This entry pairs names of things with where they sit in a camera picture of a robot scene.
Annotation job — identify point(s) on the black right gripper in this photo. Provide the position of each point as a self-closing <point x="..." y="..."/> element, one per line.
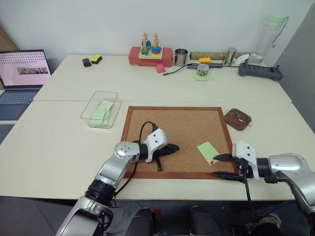
<point x="244" y="168"/>

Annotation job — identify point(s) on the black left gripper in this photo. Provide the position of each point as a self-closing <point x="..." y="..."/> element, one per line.
<point x="162" y="152"/>

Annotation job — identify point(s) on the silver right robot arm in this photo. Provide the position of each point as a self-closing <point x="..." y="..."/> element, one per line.
<point x="292" y="167"/>

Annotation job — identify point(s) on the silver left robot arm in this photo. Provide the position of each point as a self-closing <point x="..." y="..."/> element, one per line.
<point x="110" y="169"/>

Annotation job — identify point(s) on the green sticky note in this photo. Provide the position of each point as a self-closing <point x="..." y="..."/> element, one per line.
<point x="206" y="150"/>

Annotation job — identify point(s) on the brown wooden tray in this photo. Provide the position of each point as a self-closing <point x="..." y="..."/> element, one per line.
<point x="233" y="121"/>

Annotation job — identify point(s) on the clear plastic box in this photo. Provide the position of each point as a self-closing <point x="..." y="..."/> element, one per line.
<point x="110" y="98"/>

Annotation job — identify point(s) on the green sticky note pad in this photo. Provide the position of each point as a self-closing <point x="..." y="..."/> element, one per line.
<point x="210" y="78"/>

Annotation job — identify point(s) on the red cardboard box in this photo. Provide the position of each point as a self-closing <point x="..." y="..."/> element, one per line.
<point x="134" y="57"/>

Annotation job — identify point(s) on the wood-framed cork board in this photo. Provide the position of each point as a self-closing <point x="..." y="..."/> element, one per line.
<point x="187" y="125"/>

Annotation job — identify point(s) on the dark rounded shape grey rim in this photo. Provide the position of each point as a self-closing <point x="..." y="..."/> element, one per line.
<point x="268" y="225"/>

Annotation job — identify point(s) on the green notes pile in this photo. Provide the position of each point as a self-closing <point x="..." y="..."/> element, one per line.
<point x="101" y="113"/>

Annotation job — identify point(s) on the pink block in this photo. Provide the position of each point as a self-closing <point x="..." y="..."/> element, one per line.
<point x="160" y="68"/>

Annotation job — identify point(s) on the clear round pushpin jar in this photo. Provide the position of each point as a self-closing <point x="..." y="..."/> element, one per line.
<point x="203" y="69"/>

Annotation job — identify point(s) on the steel mug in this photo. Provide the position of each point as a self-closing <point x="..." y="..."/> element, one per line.
<point x="181" y="57"/>

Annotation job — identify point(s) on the yellow toy brick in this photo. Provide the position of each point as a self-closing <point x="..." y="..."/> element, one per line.
<point x="205" y="60"/>

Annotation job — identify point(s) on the white crumpled cloth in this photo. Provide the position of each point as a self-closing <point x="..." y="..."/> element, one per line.
<point x="242" y="59"/>

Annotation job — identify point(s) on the colourful wooden stacking toy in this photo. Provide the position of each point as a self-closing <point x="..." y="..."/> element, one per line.
<point x="150" y="49"/>

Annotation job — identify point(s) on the shiny metal cylinder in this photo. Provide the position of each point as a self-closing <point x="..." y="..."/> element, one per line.
<point x="230" y="56"/>

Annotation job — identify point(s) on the brown cardboard tube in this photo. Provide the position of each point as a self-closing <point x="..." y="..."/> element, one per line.
<point x="216" y="55"/>

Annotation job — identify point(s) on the yellow and black eraser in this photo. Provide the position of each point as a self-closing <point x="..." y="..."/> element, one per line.
<point x="96" y="59"/>

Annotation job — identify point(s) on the black eraser block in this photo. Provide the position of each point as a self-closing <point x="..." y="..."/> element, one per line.
<point x="86" y="62"/>

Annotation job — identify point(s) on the clear bottle green lid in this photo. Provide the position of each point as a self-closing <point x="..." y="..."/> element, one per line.
<point x="270" y="37"/>

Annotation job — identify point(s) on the grey perforated mat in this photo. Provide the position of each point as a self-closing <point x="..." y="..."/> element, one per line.
<point x="6" y="132"/>

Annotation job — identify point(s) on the open laptop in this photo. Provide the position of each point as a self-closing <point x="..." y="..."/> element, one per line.
<point x="23" y="71"/>

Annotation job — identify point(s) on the brown cardboard sheet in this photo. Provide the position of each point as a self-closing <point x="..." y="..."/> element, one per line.
<point x="7" y="41"/>

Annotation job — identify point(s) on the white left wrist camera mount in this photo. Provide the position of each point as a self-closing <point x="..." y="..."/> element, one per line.
<point x="157" y="138"/>

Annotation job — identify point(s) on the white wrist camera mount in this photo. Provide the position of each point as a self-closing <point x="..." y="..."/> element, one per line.
<point x="246" y="151"/>
<point x="157" y="138"/>

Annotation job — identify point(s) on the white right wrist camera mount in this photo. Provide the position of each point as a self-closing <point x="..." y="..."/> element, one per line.
<point x="246" y="151"/>

